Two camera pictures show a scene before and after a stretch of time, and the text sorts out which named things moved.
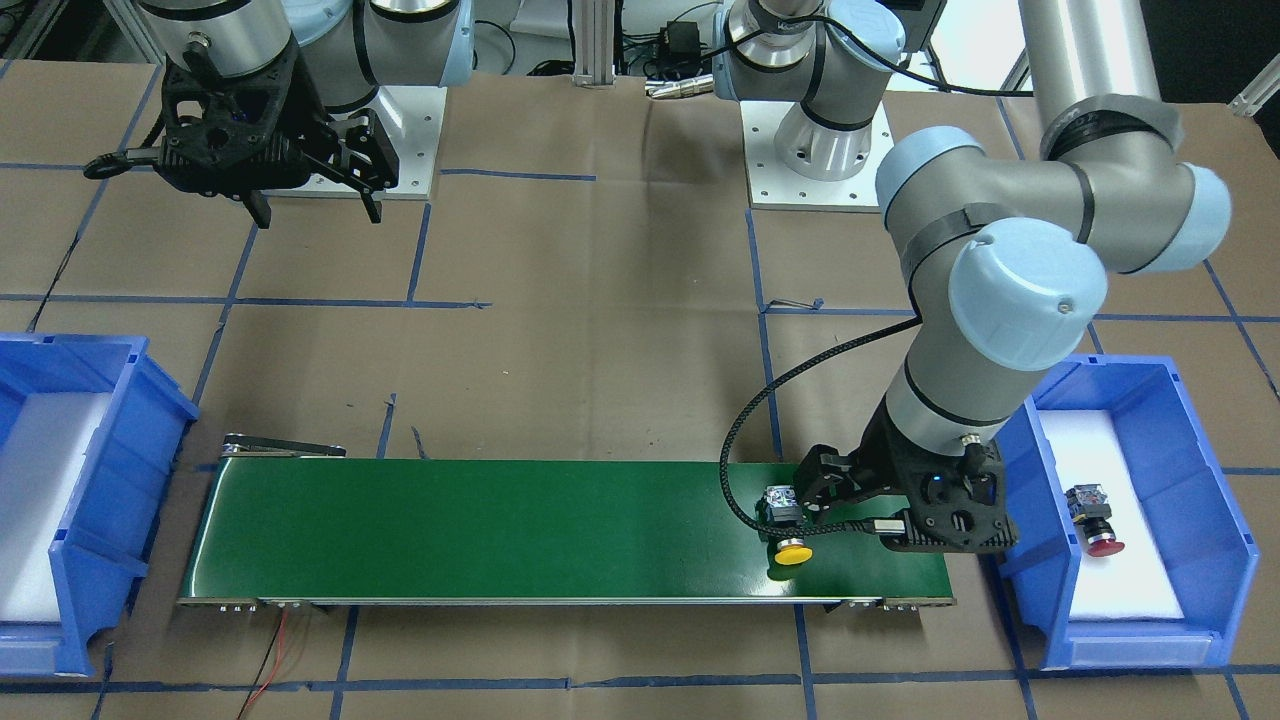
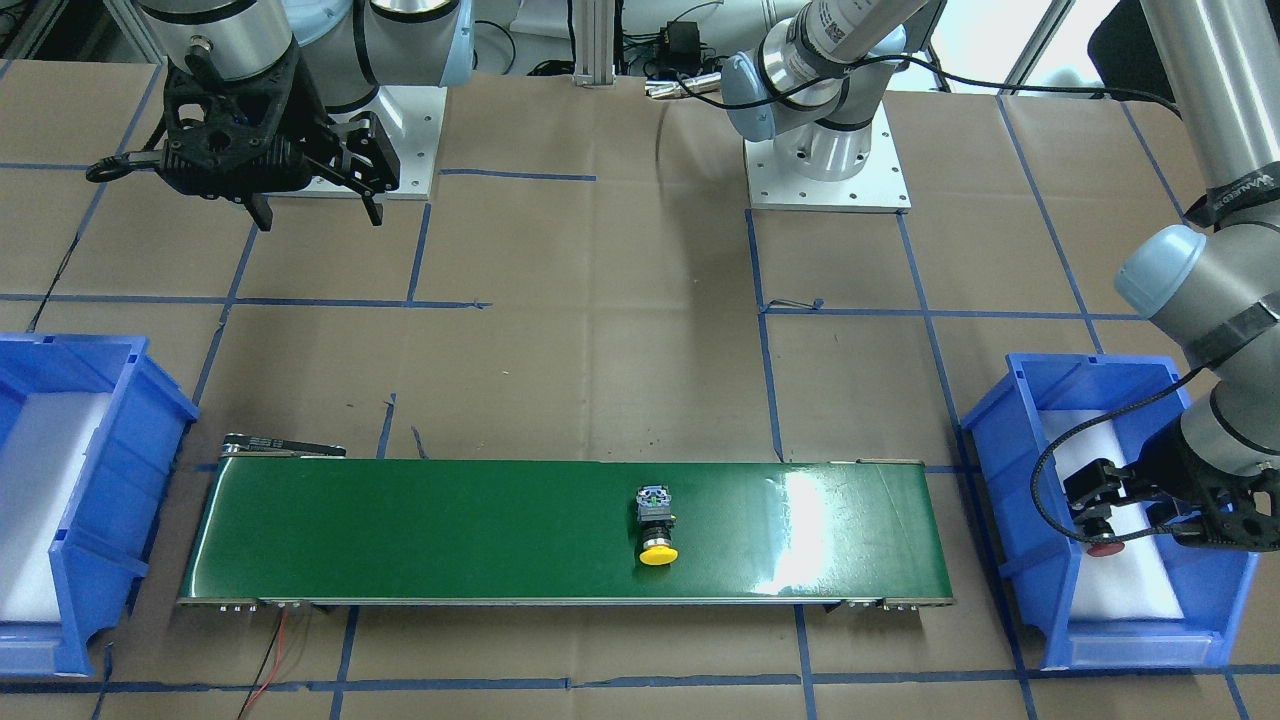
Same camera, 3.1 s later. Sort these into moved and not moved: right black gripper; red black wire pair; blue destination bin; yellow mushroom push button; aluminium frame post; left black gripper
Moved: yellow mushroom push button; left black gripper
Not moved: right black gripper; red black wire pair; aluminium frame post; blue destination bin
